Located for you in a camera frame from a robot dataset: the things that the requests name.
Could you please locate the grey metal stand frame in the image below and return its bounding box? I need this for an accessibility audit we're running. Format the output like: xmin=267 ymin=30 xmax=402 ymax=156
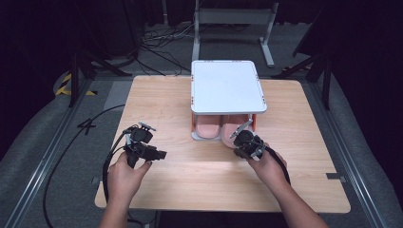
xmin=191 ymin=0 xmax=279 ymax=68

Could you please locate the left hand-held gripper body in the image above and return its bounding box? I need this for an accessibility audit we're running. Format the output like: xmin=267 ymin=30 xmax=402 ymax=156
xmin=124 ymin=121 xmax=158 ymax=169

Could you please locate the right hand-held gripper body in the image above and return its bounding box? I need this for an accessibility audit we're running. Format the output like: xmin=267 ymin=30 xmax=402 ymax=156
xmin=229 ymin=118 xmax=267 ymax=161

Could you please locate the person's right hand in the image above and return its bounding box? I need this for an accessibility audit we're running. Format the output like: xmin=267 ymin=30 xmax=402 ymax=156
xmin=246 ymin=151 xmax=288 ymax=193

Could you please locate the aluminium floor rail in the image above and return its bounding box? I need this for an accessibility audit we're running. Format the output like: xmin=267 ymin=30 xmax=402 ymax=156
xmin=306 ymin=80 xmax=390 ymax=228
xmin=3 ymin=79 xmax=93 ymax=228

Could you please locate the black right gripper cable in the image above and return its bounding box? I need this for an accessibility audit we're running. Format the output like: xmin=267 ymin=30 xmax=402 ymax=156
xmin=263 ymin=143 xmax=292 ymax=185

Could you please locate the white two-tier shoe rack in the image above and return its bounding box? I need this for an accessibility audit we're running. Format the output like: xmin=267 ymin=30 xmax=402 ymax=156
xmin=189 ymin=60 xmax=268 ymax=142

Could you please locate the tangle of floor cables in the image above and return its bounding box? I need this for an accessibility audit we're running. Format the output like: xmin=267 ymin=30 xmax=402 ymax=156
xmin=136 ymin=23 xmax=195 ymax=77

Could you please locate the yellow black hazard tape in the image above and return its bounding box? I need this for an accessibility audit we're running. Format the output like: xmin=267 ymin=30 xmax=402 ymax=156
xmin=55 ymin=72 xmax=98 ymax=97

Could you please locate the long black floor cable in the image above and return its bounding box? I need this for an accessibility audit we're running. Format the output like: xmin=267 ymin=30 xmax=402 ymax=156
xmin=42 ymin=104 xmax=126 ymax=228

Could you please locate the person's left hand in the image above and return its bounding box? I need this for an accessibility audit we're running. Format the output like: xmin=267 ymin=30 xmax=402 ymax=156
xmin=107 ymin=152 xmax=153 ymax=207

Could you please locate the pink slipper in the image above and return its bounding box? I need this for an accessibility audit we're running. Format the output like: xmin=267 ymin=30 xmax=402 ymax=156
xmin=194 ymin=114 xmax=221 ymax=140
xmin=221 ymin=114 xmax=255 ymax=149

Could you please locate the black tape cross mark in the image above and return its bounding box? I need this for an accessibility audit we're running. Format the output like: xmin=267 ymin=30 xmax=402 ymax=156
xmin=77 ymin=118 xmax=97 ymax=136

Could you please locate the black metal stand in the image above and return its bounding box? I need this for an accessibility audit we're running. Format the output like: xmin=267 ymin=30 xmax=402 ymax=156
xmin=68 ymin=49 xmax=133 ymax=108
xmin=271 ymin=53 xmax=334 ymax=111

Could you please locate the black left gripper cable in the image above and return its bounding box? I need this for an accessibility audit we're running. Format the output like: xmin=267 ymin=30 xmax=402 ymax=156
xmin=102 ymin=124 xmax=141 ymax=203

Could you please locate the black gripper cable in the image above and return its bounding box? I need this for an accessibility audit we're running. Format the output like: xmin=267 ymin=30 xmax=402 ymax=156
xmin=263 ymin=143 xmax=292 ymax=185
xmin=102 ymin=124 xmax=141 ymax=203

